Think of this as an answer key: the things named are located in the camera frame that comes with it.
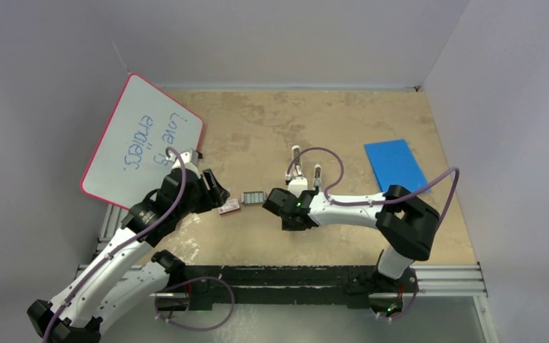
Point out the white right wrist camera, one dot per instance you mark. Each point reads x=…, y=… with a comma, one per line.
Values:
x=296, y=184

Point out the red white staple box sleeve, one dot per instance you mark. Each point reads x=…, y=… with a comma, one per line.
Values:
x=229, y=206

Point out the aluminium rail frame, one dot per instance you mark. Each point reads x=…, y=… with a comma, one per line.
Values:
x=432, y=281

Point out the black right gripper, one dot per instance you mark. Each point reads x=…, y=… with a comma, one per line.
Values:
x=287, y=226

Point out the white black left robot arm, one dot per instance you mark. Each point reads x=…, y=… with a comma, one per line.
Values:
x=99, y=296

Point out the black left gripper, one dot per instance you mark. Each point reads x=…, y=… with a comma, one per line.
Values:
x=214, y=196

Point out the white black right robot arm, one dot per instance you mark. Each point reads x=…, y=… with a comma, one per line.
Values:
x=408, y=224

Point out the blue paper folder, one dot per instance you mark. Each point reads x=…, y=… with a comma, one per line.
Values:
x=393, y=163

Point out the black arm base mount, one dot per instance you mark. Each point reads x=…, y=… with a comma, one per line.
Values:
x=353, y=286

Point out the pink framed whiteboard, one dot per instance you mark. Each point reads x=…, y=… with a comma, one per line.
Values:
x=130, y=158

